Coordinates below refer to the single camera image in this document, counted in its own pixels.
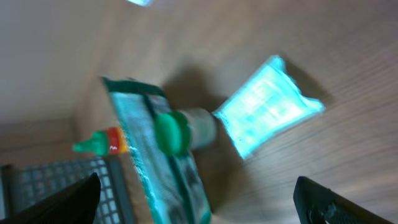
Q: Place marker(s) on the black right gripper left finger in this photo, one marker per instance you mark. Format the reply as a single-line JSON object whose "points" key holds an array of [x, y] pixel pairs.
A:
{"points": [[75, 204]]}

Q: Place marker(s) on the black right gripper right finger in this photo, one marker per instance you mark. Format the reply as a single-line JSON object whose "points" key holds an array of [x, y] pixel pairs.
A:
{"points": [[316, 204]]}

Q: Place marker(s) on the red yellow sauce bottle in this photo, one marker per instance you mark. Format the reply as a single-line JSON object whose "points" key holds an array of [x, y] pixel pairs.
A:
{"points": [[104, 143]]}

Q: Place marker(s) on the green 3M product pack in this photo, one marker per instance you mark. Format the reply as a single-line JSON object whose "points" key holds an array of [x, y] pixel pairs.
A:
{"points": [[172, 185]]}

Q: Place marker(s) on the teal wet wipes pack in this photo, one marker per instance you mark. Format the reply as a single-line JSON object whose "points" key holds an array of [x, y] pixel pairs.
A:
{"points": [[267, 104]]}

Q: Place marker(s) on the green lid glass jar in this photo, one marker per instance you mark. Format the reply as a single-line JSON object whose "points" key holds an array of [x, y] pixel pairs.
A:
{"points": [[179, 132]]}

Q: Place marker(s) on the white barcode scanner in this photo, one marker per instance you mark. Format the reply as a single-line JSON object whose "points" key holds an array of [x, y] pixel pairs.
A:
{"points": [[142, 3]]}

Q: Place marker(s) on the grey plastic shopping basket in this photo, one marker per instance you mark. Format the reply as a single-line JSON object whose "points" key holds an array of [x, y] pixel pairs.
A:
{"points": [[24, 187]]}

